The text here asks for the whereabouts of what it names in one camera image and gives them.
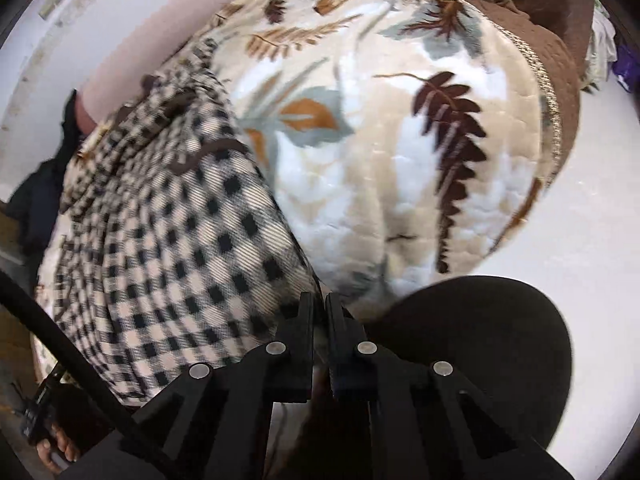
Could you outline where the black beige checkered garment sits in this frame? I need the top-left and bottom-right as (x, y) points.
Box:
(52, 40), (321, 406)

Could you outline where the black cable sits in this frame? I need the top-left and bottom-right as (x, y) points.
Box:
(0, 272), (186, 480)

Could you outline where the purple cloth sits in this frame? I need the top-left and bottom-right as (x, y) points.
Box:
(612, 42), (638, 93)

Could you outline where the person's left hand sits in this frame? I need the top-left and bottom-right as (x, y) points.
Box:
(35, 422), (83, 473)

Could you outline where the black round stool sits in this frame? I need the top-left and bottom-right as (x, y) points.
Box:
(270, 275), (573, 480)

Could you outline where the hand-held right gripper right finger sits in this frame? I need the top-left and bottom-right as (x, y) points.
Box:
(325, 293), (576, 480)

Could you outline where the cream leaf print blanket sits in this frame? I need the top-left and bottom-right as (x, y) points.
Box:
(32, 0), (563, 376)

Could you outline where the brown and pink sofa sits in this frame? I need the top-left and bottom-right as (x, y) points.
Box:
(75, 0), (596, 126)

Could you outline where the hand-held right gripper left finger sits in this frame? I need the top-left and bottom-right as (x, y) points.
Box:
(62, 292), (316, 480)

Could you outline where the dark cloth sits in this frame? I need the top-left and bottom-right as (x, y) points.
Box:
(7, 90), (96, 261)

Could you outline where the pile of light clothes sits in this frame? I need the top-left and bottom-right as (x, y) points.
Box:
(582, 0), (621, 93)

